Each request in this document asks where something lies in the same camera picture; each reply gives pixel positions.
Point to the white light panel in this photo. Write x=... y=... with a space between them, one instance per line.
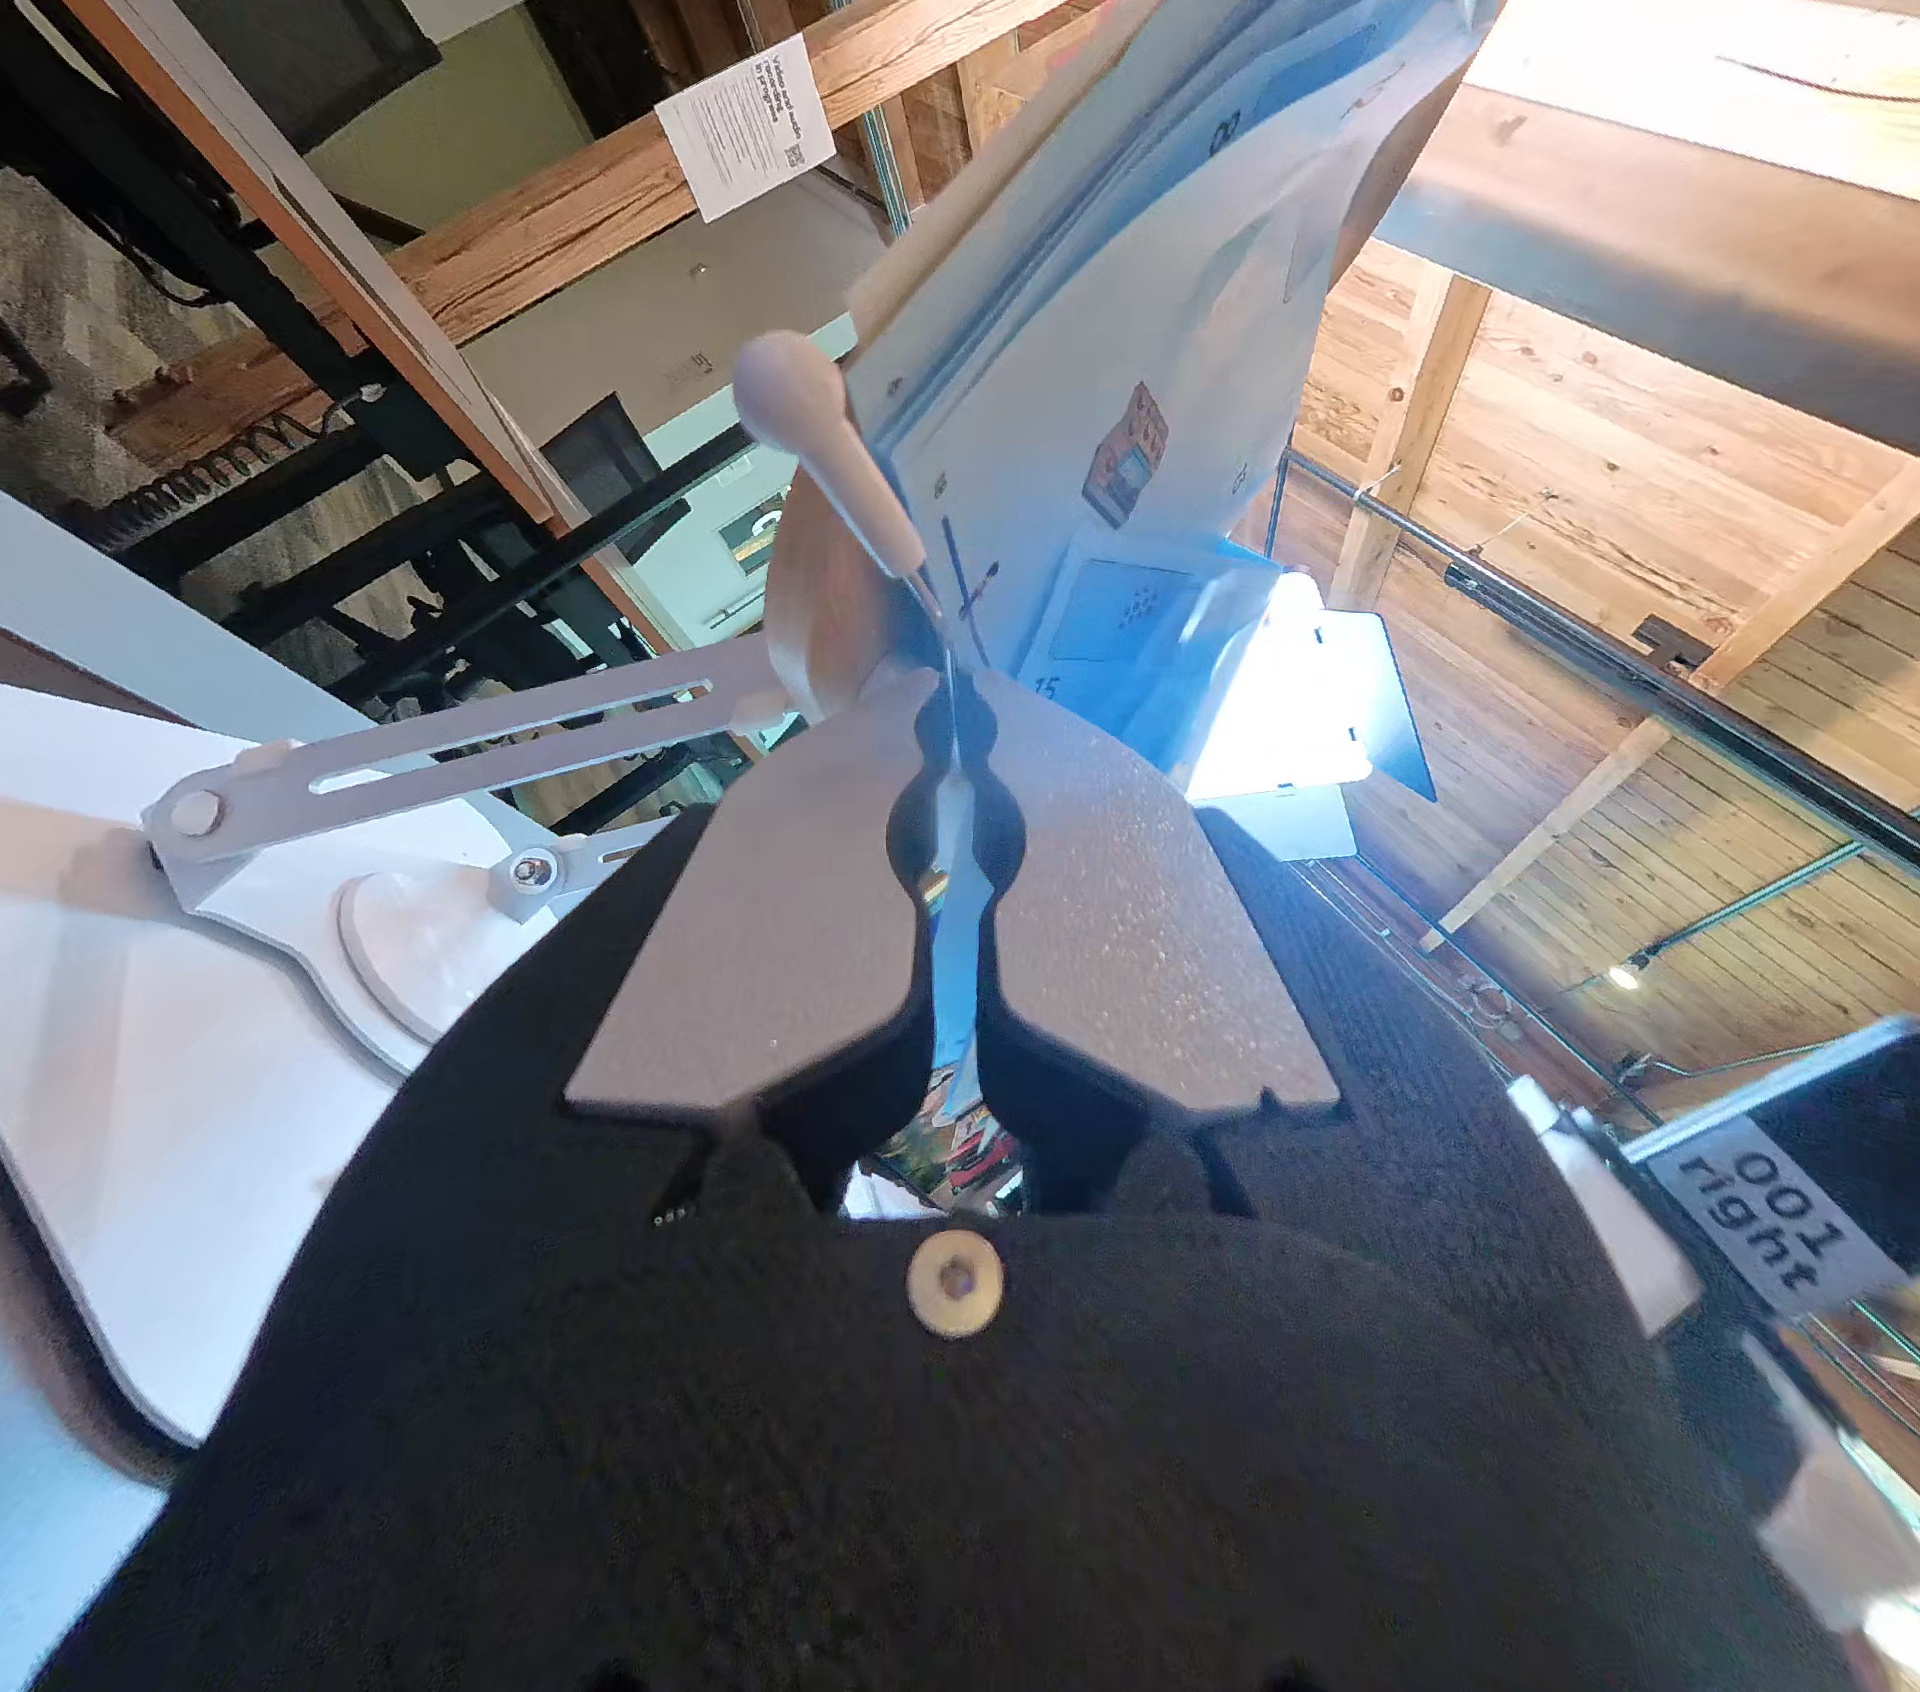
x=1291 y=702

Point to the white book stand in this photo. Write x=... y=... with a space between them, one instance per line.
x=151 y=1047

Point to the instruction booklet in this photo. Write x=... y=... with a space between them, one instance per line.
x=1140 y=296

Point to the wooden desk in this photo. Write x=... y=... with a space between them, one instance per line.
x=301 y=162

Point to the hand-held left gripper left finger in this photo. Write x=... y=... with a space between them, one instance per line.
x=750 y=957

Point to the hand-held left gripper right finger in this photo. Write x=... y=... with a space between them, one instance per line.
x=1155 y=957

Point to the white paper notice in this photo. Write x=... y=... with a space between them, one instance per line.
x=743 y=129

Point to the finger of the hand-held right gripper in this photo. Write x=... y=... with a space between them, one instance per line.
x=1629 y=1227

